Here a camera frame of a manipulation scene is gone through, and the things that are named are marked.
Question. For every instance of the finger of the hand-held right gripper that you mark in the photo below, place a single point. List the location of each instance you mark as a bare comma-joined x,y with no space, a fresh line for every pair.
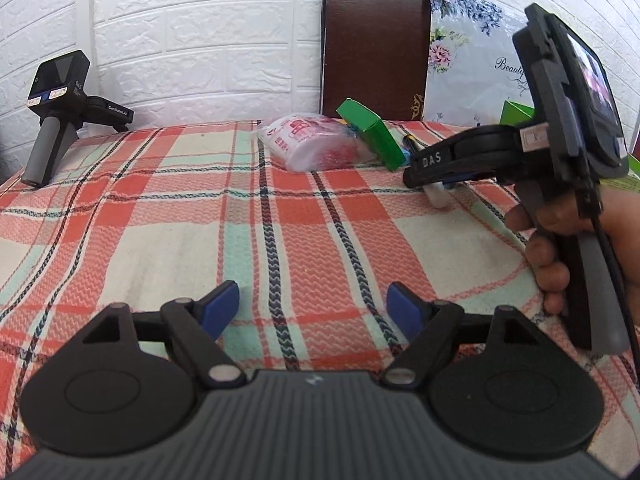
465,177

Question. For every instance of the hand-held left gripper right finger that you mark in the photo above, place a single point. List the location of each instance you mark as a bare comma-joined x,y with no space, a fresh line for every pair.
405,307

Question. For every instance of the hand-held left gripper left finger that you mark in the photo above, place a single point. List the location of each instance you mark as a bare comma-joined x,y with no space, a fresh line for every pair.
220,307

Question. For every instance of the white and blue tube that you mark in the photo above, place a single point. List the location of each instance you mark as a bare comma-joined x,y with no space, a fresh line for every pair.
439,196

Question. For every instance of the green cardboard box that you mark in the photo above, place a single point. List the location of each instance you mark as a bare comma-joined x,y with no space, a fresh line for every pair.
515,112

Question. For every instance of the person's right hand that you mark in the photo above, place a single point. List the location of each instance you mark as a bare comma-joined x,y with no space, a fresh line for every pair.
547,270

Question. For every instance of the plaid tablecloth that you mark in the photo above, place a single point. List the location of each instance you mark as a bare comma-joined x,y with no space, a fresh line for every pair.
200,220

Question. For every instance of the small green box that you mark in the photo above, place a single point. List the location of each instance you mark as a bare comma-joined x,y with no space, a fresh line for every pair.
377,132

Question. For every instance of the pink tissue packet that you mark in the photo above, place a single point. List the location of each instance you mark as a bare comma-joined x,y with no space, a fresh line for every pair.
310,142

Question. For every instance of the dark brown board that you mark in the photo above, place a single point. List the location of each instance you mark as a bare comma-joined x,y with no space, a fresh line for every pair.
375,45

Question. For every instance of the spare black hand-held gripper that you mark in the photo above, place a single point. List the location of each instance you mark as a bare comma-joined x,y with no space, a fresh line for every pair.
55,85

